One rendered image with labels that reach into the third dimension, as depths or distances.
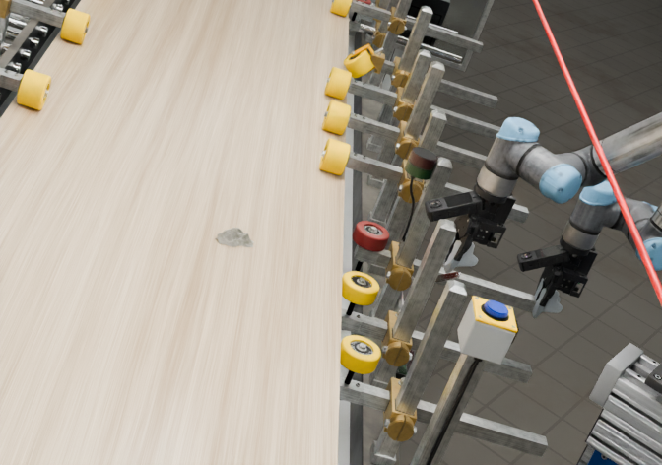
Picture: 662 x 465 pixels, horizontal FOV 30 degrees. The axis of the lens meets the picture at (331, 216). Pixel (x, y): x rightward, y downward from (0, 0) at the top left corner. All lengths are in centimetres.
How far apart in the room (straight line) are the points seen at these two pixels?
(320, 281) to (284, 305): 15
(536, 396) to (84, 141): 208
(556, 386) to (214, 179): 197
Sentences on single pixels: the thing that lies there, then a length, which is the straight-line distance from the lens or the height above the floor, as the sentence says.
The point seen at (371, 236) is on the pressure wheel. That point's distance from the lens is 275.
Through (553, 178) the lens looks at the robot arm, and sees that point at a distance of 241.
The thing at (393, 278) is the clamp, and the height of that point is 85.
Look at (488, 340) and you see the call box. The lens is 196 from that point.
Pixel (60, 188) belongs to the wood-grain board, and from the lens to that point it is 256.
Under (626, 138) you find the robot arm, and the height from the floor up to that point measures 138.
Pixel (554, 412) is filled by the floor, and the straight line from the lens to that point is 426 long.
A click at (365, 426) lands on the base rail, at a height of 70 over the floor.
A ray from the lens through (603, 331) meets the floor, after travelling 491.
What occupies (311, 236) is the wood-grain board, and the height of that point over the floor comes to 90.
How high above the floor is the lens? 211
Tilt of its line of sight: 26 degrees down
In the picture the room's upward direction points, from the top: 21 degrees clockwise
